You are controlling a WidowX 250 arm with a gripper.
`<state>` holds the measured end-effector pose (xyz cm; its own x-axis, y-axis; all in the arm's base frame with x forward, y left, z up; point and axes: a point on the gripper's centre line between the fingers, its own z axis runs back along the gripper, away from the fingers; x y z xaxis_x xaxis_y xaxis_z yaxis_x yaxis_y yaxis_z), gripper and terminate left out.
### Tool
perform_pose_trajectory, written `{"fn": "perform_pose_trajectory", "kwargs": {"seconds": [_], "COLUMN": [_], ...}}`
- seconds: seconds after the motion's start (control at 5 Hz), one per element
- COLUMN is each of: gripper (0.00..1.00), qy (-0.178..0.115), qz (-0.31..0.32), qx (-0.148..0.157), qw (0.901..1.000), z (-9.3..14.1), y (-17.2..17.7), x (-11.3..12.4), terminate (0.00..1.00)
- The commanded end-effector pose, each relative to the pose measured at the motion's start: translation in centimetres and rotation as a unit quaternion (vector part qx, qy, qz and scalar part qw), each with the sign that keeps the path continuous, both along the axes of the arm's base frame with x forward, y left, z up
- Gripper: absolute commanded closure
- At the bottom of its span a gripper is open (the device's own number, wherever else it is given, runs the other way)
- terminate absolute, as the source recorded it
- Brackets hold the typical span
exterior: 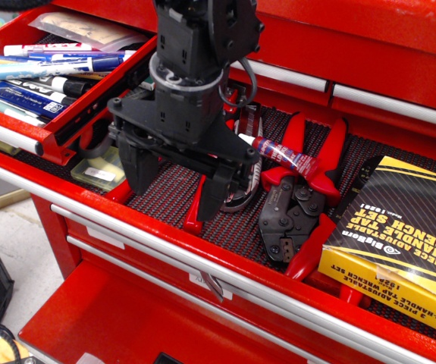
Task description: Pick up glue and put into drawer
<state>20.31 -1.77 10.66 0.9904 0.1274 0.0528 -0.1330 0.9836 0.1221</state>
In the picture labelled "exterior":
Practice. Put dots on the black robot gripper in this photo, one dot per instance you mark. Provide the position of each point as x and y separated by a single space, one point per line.
190 104

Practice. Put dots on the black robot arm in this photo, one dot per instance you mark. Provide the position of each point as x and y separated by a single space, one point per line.
198 37

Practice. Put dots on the black mesh drawer liner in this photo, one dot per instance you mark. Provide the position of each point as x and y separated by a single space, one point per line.
162 209

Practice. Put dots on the red threadlocker glue tube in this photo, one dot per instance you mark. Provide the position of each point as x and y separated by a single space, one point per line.
298 163

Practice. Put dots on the red open bottom drawer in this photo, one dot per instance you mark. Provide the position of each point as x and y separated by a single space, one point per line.
120 319

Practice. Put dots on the clear plastic small case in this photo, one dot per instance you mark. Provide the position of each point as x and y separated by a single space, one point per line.
105 172

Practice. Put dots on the black white marker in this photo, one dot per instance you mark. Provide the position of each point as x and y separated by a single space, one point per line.
69 87

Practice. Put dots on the clear plastic bag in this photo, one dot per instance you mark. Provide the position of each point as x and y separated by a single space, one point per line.
96 32

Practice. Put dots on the blue label marker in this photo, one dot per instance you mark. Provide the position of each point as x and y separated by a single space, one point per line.
48 104

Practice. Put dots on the dark blue marker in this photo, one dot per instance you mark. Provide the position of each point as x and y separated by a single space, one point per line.
73 56

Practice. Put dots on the white red marker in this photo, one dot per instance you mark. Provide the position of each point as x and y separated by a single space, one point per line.
25 50

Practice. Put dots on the light blue marker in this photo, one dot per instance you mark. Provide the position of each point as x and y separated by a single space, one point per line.
56 68

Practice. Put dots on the yellow black tap wrench box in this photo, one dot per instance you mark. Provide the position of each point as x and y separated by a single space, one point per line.
384 242

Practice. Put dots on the red handled crimping pliers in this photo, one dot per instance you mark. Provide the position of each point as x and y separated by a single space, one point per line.
293 204

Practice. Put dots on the red handled tool under box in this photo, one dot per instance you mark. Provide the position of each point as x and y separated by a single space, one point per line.
304 265

